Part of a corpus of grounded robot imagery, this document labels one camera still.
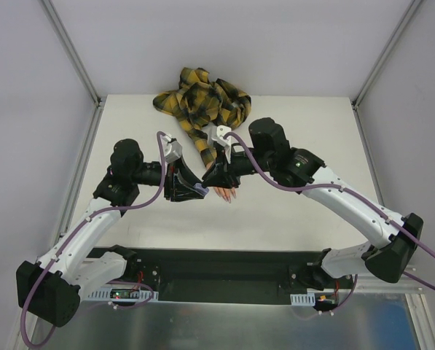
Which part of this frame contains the right white cable duct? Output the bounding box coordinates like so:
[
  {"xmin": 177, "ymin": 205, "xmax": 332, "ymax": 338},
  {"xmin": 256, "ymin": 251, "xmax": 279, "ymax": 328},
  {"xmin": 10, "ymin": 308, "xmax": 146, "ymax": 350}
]
[{"xmin": 289, "ymin": 292, "xmax": 339, "ymax": 307}]

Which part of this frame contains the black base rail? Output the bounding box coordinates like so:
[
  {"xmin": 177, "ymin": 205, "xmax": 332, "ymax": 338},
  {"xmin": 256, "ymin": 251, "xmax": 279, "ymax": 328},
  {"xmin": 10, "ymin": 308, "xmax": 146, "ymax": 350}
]
[{"xmin": 77, "ymin": 246, "xmax": 396, "ymax": 303}]

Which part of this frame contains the white cable duct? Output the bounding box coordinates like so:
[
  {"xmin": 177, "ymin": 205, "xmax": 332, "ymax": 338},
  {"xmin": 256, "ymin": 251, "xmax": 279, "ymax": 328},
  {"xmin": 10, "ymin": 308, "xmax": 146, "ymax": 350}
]
[
  {"xmin": 87, "ymin": 287, "xmax": 159, "ymax": 303},
  {"xmin": 289, "ymin": 292, "xmax": 339, "ymax": 307}
]

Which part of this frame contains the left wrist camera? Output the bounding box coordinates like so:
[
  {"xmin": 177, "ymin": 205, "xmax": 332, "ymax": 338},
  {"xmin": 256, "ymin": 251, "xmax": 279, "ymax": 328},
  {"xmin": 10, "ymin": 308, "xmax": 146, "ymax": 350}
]
[{"xmin": 160, "ymin": 134, "xmax": 182, "ymax": 164}]

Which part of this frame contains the mannequin hand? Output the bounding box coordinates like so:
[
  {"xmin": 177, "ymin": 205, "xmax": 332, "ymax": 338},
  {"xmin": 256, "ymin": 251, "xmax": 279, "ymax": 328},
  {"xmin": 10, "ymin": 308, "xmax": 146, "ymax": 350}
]
[{"xmin": 206, "ymin": 162, "xmax": 238, "ymax": 204}]

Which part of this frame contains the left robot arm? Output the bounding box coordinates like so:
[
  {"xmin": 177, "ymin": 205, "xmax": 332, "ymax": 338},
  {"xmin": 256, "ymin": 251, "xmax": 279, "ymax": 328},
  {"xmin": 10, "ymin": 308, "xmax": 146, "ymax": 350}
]
[{"xmin": 16, "ymin": 133, "xmax": 208, "ymax": 327}]

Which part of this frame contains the aluminium frame post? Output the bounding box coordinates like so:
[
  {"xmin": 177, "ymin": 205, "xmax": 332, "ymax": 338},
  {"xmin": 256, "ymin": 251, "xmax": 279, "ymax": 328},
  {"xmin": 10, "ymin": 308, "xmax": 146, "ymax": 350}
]
[
  {"xmin": 39, "ymin": 0, "xmax": 102, "ymax": 106},
  {"xmin": 351, "ymin": 0, "xmax": 425, "ymax": 111}
]

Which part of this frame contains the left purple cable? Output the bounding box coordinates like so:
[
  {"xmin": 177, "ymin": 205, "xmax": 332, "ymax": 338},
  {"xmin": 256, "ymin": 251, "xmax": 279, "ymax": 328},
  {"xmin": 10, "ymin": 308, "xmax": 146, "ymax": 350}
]
[{"xmin": 20, "ymin": 131, "xmax": 173, "ymax": 347}]

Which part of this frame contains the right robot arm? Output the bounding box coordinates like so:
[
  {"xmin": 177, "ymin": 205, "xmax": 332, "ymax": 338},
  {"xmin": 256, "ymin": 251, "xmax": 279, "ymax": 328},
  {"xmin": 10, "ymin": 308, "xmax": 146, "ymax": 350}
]
[{"xmin": 203, "ymin": 117, "xmax": 423, "ymax": 290}]

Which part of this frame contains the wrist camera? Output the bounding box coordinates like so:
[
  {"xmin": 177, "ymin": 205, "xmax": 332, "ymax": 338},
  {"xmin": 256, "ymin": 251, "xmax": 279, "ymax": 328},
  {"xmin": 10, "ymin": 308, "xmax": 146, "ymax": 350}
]
[
  {"xmin": 207, "ymin": 125, "xmax": 232, "ymax": 164},
  {"xmin": 160, "ymin": 134, "xmax": 182, "ymax": 164}
]

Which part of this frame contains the left white cable duct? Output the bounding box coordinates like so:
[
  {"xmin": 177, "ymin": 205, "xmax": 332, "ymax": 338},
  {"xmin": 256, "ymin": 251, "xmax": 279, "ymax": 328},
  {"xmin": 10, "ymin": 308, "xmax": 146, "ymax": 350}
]
[{"xmin": 87, "ymin": 287, "xmax": 159, "ymax": 303}]

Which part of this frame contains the purple nail polish bottle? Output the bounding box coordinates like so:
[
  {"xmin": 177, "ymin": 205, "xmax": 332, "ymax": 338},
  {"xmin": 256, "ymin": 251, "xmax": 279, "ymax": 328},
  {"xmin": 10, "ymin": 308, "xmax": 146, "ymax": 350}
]
[{"xmin": 194, "ymin": 183, "xmax": 209, "ymax": 197}]

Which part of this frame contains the yellow plaid shirt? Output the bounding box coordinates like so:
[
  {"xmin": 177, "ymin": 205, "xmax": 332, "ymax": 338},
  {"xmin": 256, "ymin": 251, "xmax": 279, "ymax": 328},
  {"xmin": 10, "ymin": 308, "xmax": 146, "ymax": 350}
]
[{"xmin": 152, "ymin": 68, "xmax": 252, "ymax": 166}]

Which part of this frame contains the right aluminium frame post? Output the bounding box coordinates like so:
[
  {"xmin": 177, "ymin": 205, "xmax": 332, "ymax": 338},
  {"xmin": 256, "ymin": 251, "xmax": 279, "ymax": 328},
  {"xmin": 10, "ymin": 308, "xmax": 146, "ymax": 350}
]
[{"xmin": 351, "ymin": 0, "xmax": 425, "ymax": 111}]

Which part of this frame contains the left aluminium frame post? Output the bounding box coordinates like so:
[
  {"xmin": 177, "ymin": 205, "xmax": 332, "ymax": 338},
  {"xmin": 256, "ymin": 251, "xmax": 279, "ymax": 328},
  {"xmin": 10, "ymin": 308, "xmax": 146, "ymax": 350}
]
[{"xmin": 39, "ymin": 0, "xmax": 102, "ymax": 106}]

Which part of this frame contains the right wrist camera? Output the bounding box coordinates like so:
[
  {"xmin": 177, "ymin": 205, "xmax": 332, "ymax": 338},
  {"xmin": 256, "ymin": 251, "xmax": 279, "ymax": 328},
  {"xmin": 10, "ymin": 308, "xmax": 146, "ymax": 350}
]
[{"xmin": 207, "ymin": 125, "xmax": 232, "ymax": 164}]

